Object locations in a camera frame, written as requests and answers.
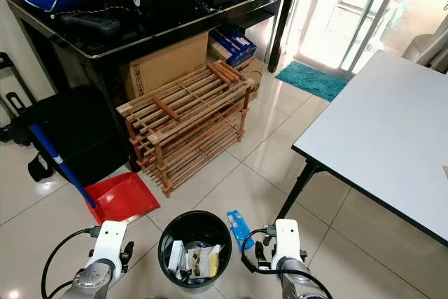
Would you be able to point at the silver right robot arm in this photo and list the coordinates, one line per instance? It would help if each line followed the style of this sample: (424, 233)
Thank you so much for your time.
(302, 281)

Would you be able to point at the white carton trash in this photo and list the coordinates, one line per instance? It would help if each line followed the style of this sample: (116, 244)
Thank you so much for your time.
(175, 255)

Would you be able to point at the yellow packet trash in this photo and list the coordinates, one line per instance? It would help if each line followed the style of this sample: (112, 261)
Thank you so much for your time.
(213, 264)

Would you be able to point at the black round rubbish bin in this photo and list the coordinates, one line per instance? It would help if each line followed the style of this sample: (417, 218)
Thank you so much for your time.
(196, 223)

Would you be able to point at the blue snack wrapper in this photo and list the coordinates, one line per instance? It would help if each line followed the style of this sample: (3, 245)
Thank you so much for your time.
(239, 229)

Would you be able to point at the crumpled printed plastic wrapper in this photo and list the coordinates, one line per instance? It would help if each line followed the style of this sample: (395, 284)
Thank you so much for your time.
(196, 262)

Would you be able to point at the black backpack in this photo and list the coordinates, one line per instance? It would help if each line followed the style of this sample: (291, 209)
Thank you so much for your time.
(77, 134)

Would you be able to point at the wooden slatted shoe rack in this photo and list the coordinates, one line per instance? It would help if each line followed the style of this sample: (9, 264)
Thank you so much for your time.
(185, 110)

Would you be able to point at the white table with black legs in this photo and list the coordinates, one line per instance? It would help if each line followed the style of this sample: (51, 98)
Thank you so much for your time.
(378, 138)

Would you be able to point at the teal floor mat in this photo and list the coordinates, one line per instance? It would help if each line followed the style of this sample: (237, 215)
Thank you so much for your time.
(311, 80)

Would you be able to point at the brown cardboard box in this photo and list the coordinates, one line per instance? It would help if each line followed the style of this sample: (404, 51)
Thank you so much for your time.
(164, 64)

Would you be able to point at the blue printed box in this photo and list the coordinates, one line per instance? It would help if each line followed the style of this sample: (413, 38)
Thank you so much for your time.
(234, 45)

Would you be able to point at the black glossy table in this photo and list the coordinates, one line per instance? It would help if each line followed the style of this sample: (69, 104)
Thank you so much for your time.
(168, 26)

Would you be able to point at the black power strip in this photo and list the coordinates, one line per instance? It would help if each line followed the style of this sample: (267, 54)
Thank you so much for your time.
(91, 24)

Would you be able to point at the grey chair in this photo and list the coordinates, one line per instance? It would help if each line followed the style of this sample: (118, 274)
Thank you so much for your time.
(427, 52)

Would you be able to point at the glass sliding door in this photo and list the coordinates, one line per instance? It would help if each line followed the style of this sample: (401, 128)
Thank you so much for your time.
(371, 12)

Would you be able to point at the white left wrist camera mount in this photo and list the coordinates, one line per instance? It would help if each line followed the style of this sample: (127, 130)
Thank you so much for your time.
(112, 239)

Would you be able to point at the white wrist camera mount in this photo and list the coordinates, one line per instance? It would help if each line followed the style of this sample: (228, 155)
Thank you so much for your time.
(286, 239)
(112, 239)

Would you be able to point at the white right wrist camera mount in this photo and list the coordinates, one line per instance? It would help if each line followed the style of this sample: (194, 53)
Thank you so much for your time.
(286, 239)

